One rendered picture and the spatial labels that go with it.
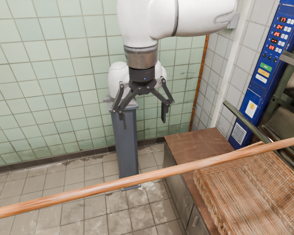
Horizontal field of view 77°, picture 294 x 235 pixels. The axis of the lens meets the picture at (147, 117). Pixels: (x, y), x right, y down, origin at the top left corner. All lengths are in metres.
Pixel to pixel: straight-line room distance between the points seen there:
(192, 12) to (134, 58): 0.17
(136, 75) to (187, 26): 0.17
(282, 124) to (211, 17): 0.99
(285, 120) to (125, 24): 1.13
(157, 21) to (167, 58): 1.39
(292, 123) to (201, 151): 0.64
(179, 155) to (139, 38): 1.19
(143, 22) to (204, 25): 0.15
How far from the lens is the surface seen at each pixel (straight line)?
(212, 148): 1.66
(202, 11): 0.49
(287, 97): 1.33
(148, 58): 0.49
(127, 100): 0.57
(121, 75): 1.19
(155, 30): 0.47
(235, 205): 1.39
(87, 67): 1.74
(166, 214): 1.91
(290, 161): 0.89
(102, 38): 1.67
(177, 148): 1.58
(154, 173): 0.64
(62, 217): 2.04
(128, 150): 1.58
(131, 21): 0.46
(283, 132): 1.37
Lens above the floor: 1.73
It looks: 38 degrees down
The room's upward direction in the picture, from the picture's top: straight up
